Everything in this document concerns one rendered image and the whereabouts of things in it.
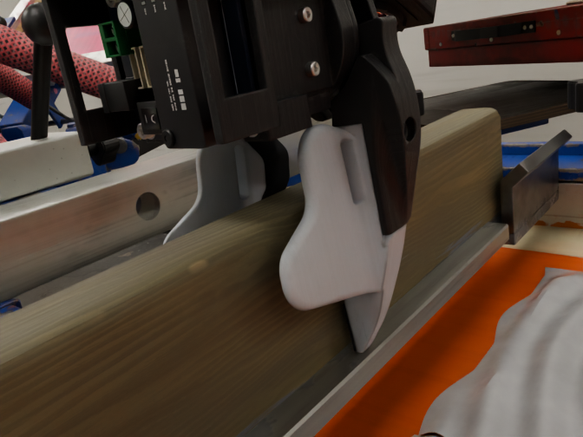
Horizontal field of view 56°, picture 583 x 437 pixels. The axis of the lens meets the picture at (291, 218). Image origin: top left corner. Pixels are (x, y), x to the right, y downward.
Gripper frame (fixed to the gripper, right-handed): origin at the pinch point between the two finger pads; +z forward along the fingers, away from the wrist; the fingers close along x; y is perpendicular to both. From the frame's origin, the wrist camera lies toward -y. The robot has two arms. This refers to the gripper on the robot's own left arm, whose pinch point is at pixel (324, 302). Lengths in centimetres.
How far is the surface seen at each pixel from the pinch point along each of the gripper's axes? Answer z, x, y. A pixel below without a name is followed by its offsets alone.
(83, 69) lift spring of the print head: -12, -59, -26
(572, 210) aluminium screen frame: 4.0, 3.7, -25.2
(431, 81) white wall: 13, -93, -200
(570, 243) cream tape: 5.4, 4.3, -22.3
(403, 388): 5.3, 1.9, -2.5
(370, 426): 5.3, 2.0, 0.6
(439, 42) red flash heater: -6, -43, -105
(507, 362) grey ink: 4.8, 5.7, -5.6
